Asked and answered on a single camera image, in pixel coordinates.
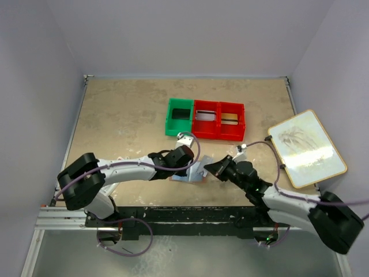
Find yellow framed whiteboard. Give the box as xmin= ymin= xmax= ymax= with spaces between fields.
xmin=267 ymin=109 xmax=348 ymax=189

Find gold magnetic stripe cards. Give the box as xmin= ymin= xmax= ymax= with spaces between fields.
xmin=221 ymin=113 xmax=238 ymax=125

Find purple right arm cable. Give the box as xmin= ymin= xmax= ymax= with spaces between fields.
xmin=239 ymin=135 xmax=369 ymax=249

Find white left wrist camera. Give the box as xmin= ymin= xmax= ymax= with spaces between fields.
xmin=175 ymin=132 xmax=194 ymax=148

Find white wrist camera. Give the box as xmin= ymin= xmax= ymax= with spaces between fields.
xmin=232 ymin=144 xmax=247 ymax=163
xmin=175 ymin=132 xmax=194 ymax=148

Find black VIP cards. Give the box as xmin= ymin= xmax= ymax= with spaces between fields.
xmin=171 ymin=108 xmax=191 ymax=120

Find silver magnetic stripe cards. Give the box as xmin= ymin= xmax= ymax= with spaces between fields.
xmin=195 ymin=110 xmax=216 ymax=121

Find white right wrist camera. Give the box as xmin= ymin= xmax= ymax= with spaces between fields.
xmin=232 ymin=144 xmax=247 ymax=163

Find red plastic bin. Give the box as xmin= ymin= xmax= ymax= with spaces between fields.
xmin=191 ymin=99 xmax=220 ymax=140
xmin=217 ymin=102 xmax=246 ymax=141

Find pink leather card holder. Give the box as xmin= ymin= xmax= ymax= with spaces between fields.
xmin=170 ymin=155 xmax=213 ymax=183

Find red plastic bin right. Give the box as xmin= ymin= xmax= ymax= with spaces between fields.
xmin=217 ymin=102 xmax=246 ymax=141

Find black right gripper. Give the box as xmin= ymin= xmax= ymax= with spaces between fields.
xmin=204 ymin=155 xmax=248 ymax=192

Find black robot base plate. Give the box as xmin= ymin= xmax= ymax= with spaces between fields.
xmin=84 ymin=205 xmax=286 ymax=241

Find red plastic bin middle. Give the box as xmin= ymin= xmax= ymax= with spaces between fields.
xmin=191 ymin=99 xmax=220 ymax=140

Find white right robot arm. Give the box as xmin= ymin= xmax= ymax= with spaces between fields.
xmin=204 ymin=156 xmax=364 ymax=254

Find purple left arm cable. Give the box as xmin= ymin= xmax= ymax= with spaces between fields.
xmin=53 ymin=132 xmax=201 ymax=257

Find green plastic bin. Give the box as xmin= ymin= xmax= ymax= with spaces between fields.
xmin=165 ymin=98 xmax=194 ymax=136

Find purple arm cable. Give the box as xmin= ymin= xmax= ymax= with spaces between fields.
xmin=53 ymin=132 xmax=201 ymax=257
xmin=239 ymin=135 xmax=369 ymax=249

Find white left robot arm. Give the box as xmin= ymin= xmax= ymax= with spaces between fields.
xmin=55 ymin=145 xmax=194 ymax=226

